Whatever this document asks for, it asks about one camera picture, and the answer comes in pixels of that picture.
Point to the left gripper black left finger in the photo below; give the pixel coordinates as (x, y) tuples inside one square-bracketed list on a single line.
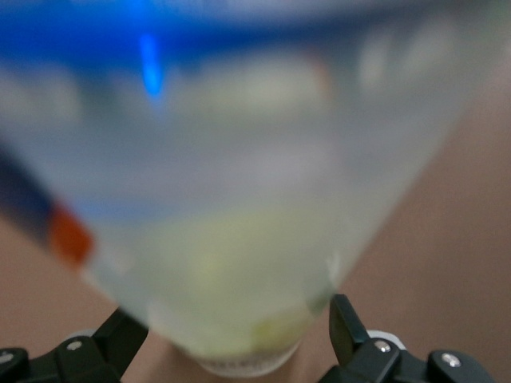
[(100, 355)]

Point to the clear plastic tennis ball can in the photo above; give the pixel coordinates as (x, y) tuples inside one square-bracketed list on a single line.
[(239, 159)]

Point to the yellow tennis ball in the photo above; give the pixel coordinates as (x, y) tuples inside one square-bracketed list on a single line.
[(239, 279)]

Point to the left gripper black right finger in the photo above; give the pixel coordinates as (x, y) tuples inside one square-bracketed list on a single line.
[(359, 359)]

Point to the brown table cover sheet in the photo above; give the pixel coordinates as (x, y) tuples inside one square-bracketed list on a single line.
[(459, 259)]

